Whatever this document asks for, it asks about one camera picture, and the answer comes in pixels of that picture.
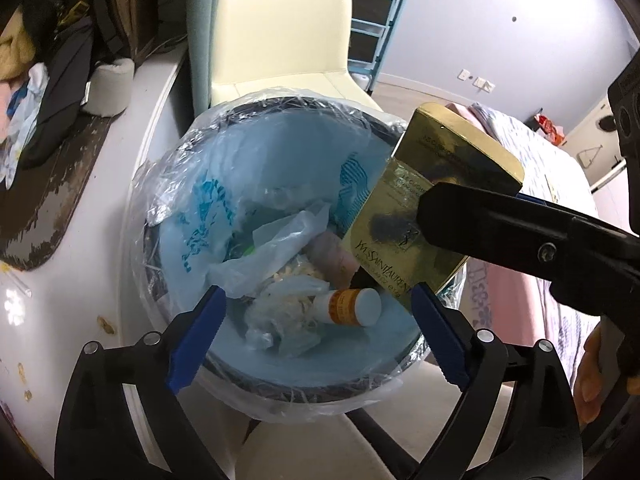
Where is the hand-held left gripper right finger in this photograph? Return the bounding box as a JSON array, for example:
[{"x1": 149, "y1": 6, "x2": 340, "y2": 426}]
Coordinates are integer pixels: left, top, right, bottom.
[{"x1": 407, "y1": 282, "x2": 583, "y2": 480}]

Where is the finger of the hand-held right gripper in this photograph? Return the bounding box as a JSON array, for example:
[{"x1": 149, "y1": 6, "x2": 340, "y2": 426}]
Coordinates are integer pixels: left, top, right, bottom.
[{"x1": 416, "y1": 182, "x2": 640, "y2": 291}]

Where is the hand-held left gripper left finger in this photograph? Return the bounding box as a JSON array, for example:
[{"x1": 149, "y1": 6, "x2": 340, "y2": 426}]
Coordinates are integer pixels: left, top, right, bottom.
[{"x1": 54, "y1": 285, "x2": 228, "y2": 480}]

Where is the shiny gold box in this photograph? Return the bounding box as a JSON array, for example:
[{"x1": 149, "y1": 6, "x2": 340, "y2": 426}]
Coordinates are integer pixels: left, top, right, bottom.
[{"x1": 342, "y1": 102, "x2": 526, "y2": 306}]

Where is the clear bag of noodles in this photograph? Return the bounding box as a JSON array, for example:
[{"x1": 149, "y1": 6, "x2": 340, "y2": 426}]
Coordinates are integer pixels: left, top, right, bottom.
[{"x1": 245, "y1": 272, "x2": 331, "y2": 358}]

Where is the white bottle orange label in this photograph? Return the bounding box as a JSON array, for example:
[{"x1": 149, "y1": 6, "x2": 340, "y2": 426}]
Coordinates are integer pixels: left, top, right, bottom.
[{"x1": 312, "y1": 287, "x2": 383, "y2": 328}]

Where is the clear plastic bag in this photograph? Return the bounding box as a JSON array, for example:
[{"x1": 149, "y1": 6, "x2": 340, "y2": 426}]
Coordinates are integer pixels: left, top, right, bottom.
[{"x1": 207, "y1": 200, "x2": 333, "y2": 301}]

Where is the trash bin with blue liner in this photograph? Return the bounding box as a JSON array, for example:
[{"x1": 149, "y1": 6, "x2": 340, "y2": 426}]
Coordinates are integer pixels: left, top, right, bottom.
[{"x1": 130, "y1": 87, "x2": 471, "y2": 418}]

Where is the person's right hand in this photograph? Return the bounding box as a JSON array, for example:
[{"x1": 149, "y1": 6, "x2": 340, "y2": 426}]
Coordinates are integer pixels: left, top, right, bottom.
[{"x1": 572, "y1": 322, "x2": 623, "y2": 423}]

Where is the red snack bag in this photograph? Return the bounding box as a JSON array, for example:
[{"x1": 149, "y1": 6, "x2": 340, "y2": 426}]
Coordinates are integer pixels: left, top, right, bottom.
[{"x1": 532, "y1": 112, "x2": 566, "y2": 146}]

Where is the dark scuffed board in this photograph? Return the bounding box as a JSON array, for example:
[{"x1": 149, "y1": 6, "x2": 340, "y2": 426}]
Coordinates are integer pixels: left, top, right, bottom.
[{"x1": 0, "y1": 110, "x2": 112, "y2": 272}]

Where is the blue ladder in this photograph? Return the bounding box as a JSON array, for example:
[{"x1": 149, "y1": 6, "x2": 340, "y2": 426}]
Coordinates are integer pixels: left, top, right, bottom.
[{"x1": 347, "y1": 0, "x2": 418, "y2": 96}]

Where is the white round container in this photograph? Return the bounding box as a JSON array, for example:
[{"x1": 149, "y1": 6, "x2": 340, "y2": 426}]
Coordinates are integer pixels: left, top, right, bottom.
[{"x1": 82, "y1": 57, "x2": 136, "y2": 117}]

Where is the white blue crumpled bag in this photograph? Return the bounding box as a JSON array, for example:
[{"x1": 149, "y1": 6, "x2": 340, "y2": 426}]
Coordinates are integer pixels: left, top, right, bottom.
[{"x1": 0, "y1": 62, "x2": 51, "y2": 186}]

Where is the black bag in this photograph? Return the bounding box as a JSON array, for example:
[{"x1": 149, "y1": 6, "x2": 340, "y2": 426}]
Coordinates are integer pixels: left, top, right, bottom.
[{"x1": 20, "y1": 5, "x2": 101, "y2": 171}]

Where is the cream chair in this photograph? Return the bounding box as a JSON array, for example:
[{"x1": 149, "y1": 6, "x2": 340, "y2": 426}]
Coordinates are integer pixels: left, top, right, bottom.
[{"x1": 186, "y1": 0, "x2": 481, "y2": 480}]

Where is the brown wooden board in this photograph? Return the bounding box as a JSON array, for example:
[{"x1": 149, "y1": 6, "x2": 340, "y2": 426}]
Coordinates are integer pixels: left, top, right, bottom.
[{"x1": 105, "y1": 0, "x2": 166, "y2": 61}]

